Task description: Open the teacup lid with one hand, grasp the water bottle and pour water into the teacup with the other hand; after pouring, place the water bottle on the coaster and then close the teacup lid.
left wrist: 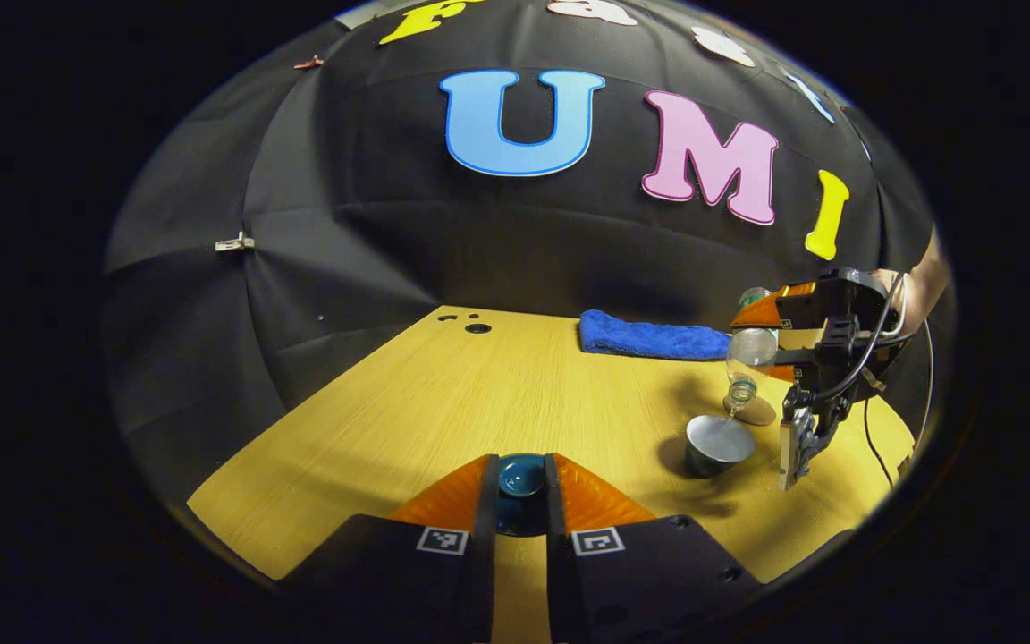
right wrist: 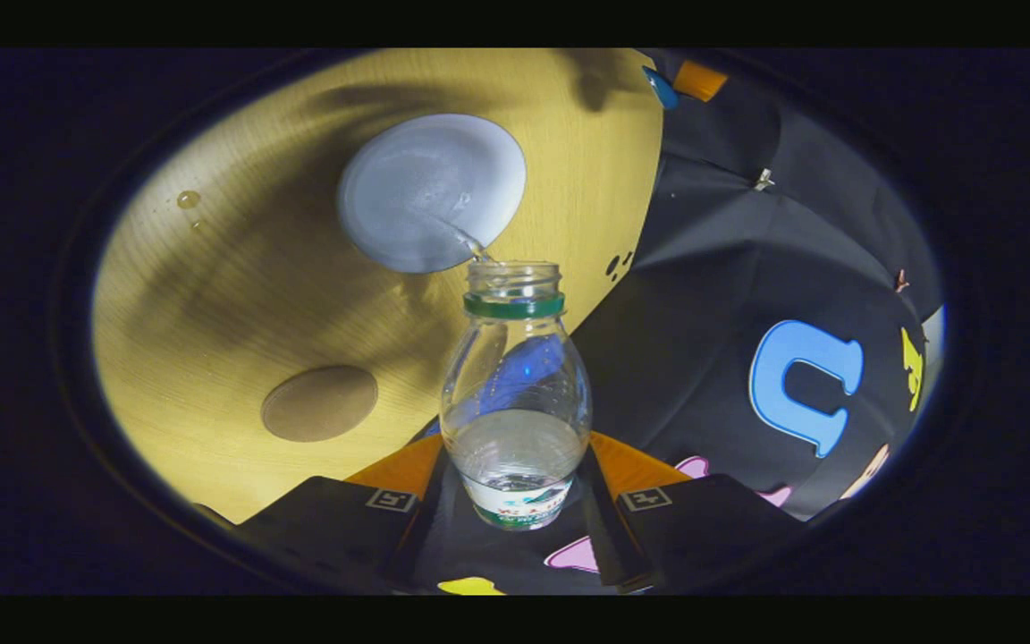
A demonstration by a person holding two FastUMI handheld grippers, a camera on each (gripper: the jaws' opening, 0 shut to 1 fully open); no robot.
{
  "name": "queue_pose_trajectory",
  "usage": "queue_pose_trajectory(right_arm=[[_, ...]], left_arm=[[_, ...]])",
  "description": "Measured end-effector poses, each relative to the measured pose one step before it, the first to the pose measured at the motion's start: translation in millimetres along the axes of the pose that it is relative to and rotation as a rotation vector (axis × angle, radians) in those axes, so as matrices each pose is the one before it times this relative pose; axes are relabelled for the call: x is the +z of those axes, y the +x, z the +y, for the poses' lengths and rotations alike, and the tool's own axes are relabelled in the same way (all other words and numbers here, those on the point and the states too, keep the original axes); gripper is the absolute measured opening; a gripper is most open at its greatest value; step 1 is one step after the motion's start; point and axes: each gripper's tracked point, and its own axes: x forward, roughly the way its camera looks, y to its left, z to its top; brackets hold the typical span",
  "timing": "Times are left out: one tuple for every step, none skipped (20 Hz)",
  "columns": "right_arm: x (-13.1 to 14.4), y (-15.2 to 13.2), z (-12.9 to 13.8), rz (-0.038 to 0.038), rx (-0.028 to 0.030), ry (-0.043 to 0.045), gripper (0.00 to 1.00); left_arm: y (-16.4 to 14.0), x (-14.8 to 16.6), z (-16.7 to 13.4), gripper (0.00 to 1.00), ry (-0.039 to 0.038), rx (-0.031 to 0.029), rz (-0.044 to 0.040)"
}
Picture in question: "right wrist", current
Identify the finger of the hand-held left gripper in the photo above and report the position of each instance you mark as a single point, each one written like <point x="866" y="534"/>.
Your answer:
<point x="701" y="80"/>

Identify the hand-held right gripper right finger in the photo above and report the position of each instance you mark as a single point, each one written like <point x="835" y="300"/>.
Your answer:
<point x="613" y="546"/>

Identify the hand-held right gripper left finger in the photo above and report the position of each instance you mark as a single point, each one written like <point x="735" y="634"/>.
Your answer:
<point x="408" y="546"/>

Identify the dark blue teacup lid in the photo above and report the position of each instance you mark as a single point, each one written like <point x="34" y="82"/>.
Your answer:
<point x="660" y="88"/>

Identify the round brown coaster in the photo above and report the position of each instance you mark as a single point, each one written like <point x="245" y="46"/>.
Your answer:
<point x="319" y="403"/>

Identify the clear plastic water bottle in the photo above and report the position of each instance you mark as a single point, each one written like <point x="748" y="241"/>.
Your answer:
<point x="515" y="394"/>

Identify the white teacup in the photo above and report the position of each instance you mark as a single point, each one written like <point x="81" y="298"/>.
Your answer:
<point x="430" y="192"/>

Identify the white cloth clip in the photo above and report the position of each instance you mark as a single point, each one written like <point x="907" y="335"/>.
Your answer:
<point x="763" y="179"/>

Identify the black backdrop cloth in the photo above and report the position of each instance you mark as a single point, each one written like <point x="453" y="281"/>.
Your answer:
<point x="703" y="295"/>

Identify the copper cloth clip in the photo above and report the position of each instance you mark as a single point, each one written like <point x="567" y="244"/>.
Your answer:
<point x="901" y="281"/>

